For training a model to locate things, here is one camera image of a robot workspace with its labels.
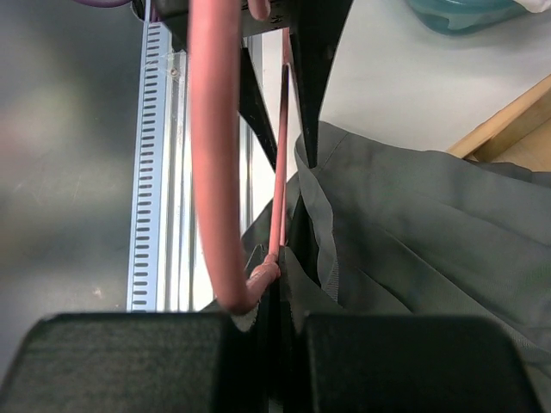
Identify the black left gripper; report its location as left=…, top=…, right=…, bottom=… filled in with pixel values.
left=154, top=0, right=353, bottom=170

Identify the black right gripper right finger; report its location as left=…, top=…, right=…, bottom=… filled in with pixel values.
left=279, top=246, right=309, bottom=333

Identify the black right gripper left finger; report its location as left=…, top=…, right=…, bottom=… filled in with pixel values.
left=232, top=244, right=267, bottom=332

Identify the pink hanger with grey skirt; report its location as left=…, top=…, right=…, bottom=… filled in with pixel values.
left=187, top=0, right=296, bottom=314

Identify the grey pleated skirt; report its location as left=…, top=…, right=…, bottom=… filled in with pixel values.
left=201, top=120, right=551, bottom=367

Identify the white skirt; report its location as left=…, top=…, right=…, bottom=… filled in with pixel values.
left=515, top=0, right=551, bottom=14

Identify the teal plastic basin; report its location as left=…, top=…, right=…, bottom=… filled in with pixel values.
left=406, top=0, right=534, bottom=35

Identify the wooden clothes rack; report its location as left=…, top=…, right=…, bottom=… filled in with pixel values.
left=447, top=77, right=550, bottom=171

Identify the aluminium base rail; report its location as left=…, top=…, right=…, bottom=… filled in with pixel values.
left=165, top=32, right=302, bottom=311

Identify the white slotted cable duct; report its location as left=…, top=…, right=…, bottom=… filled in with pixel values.
left=127, top=22, right=170, bottom=313

